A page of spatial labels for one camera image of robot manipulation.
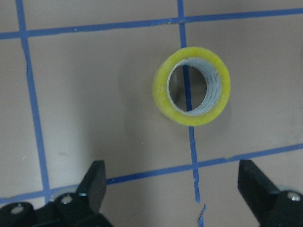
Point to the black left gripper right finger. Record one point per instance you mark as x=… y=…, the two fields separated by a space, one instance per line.
x=272 y=205

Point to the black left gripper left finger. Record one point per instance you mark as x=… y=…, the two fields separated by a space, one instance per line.
x=80 y=207

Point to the yellow tape roll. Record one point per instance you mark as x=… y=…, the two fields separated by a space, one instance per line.
x=218 y=86

